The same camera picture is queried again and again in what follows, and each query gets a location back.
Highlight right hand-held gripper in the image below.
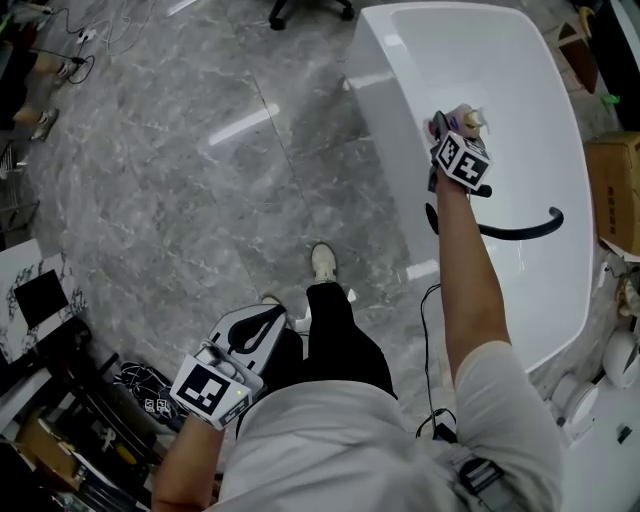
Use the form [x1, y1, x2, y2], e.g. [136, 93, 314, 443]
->
[430, 110, 494, 195]

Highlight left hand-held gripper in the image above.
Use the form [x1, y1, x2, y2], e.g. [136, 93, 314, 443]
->
[169, 304, 289, 430]

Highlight white bathtub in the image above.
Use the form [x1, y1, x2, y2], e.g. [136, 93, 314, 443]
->
[344, 2, 597, 375]

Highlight person's right forearm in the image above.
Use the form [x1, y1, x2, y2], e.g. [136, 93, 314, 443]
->
[434, 174, 512, 387]

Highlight person's left forearm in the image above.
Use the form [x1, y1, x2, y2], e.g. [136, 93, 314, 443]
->
[151, 417, 224, 512]

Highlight person's black trousers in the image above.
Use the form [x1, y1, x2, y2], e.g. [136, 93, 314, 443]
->
[283, 282, 399, 401]

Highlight black curved faucet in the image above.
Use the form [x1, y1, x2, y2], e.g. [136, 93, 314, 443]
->
[477, 206, 565, 243]

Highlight person's white shirt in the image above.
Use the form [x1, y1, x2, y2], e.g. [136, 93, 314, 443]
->
[214, 339, 566, 512]

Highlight brown wooden stool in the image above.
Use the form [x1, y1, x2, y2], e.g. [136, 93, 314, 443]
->
[556, 22, 600, 95]

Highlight black metal rack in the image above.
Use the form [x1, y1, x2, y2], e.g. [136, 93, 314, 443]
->
[0, 319, 169, 512]

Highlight brown cardboard box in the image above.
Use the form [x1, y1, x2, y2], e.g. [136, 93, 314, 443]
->
[583, 130, 640, 251]

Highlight black office chair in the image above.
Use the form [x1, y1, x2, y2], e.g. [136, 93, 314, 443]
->
[268, 0, 355, 32]

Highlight marble cabinet with black square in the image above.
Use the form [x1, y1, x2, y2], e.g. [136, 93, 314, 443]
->
[0, 238, 87, 364]

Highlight white dome-shaped fixture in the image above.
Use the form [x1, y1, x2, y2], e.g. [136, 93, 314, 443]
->
[602, 329, 640, 389]

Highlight black cable bundle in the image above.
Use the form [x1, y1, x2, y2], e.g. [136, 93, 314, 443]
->
[119, 360, 176, 431]

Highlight black cable with adapter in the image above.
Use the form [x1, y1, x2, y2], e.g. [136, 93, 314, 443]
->
[417, 283, 459, 444]

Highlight grey strap with black buckle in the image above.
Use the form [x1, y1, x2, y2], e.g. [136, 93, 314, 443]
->
[447, 447, 506, 504]

